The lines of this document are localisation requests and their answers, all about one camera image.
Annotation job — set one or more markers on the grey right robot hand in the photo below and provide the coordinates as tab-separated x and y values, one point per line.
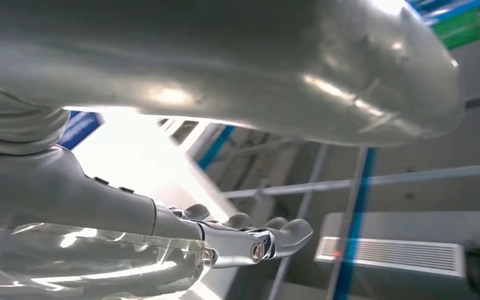
223	54

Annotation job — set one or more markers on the stainless steel workbench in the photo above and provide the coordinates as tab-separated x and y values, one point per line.
430	176

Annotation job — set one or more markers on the green plastic crate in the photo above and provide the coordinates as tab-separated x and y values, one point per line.
459	31

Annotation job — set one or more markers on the white vented appliance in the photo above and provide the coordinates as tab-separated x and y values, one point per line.
422	252

